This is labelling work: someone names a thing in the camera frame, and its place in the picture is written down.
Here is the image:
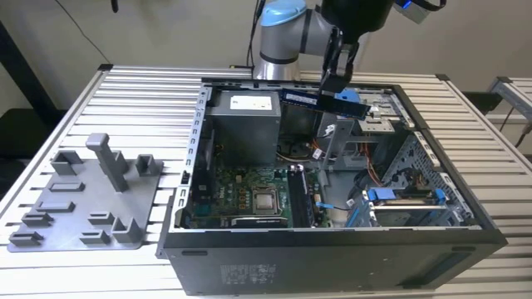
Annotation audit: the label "black graphics card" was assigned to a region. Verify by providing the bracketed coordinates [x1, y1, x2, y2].
[219, 216, 291, 230]

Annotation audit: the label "black round fan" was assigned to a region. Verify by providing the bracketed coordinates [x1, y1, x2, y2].
[277, 138, 317, 161]

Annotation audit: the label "black cable with yellow plug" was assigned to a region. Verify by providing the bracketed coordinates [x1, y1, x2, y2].
[230, 0, 266, 69]

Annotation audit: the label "silver CPU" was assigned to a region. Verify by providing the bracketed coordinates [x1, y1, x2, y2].
[253, 192, 278, 214]

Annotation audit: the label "black wire with blue plug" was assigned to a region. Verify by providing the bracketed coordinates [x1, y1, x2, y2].
[314, 201, 358, 212]

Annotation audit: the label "black box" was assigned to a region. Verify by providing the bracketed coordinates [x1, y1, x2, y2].
[459, 92, 503, 116]

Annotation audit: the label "silver metal drive cage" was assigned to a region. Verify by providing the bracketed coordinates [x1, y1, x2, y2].
[314, 88, 415, 138]

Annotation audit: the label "metal slat side table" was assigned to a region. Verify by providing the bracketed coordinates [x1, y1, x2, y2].
[485, 76, 532, 125]

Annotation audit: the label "orange wires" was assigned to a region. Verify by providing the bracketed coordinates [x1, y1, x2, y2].
[361, 141, 381, 187]

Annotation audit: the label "dark RAM stick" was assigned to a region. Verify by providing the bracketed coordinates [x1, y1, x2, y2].
[281, 87, 371, 121]

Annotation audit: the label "green motherboard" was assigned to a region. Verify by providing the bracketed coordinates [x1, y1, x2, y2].
[182, 164, 333, 230]

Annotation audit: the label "black open PC case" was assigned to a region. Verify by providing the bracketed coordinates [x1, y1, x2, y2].
[155, 77, 509, 297]

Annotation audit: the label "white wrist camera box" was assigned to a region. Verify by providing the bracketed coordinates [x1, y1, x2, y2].
[391, 0, 433, 24]

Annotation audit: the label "grey plastic parts rack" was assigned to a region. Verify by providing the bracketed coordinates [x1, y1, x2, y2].
[6, 133, 165, 253]

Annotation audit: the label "thin black wall cable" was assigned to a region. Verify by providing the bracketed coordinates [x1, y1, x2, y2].
[61, 0, 109, 65]

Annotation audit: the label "grey power supply unit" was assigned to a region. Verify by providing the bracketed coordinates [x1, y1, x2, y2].
[205, 90, 283, 166]

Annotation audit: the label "blue empty disk carrier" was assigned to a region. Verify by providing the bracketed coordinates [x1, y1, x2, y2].
[334, 89, 367, 121]

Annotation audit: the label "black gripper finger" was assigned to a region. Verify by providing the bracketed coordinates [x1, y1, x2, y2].
[317, 26, 361, 113]

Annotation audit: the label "hard disk in blue carrier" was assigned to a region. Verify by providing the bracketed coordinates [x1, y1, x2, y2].
[361, 186, 451, 228]

